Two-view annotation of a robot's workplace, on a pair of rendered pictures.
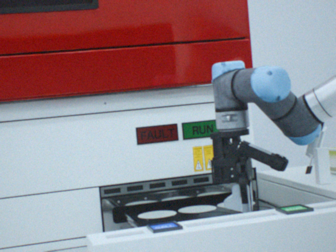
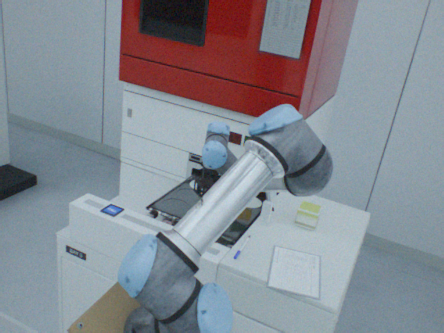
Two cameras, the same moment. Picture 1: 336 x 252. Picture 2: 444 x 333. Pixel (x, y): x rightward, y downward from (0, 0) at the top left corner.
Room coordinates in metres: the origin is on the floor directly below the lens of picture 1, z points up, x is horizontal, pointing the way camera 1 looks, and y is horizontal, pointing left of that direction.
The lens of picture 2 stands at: (0.39, -0.98, 1.73)
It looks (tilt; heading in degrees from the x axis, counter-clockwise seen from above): 24 degrees down; 36
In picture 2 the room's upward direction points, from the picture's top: 8 degrees clockwise
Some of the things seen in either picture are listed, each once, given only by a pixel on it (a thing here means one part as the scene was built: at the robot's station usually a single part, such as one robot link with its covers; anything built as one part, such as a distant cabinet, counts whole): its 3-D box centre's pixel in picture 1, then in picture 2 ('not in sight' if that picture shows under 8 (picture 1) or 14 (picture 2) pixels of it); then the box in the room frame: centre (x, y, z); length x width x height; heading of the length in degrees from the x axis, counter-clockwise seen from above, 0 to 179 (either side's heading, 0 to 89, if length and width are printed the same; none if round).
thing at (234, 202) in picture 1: (236, 203); not in sight; (1.48, -0.15, 0.95); 0.06 x 0.03 x 0.09; 73
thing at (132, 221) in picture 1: (138, 227); (173, 190); (1.56, 0.08, 0.90); 0.37 x 0.01 x 0.01; 14
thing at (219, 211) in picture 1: (209, 216); (213, 204); (1.61, -0.09, 0.90); 0.34 x 0.34 x 0.01; 13
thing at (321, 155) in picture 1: (317, 154); (268, 205); (1.56, -0.36, 1.03); 0.06 x 0.04 x 0.13; 14
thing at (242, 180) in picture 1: (243, 184); not in sight; (1.46, -0.17, 0.99); 0.05 x 0.02 x 0.09; 163
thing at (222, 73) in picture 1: (230, 86); (216, 139); (1.49, -0.16, 1.21); 0.09 x 0.08 x 0.11; 36
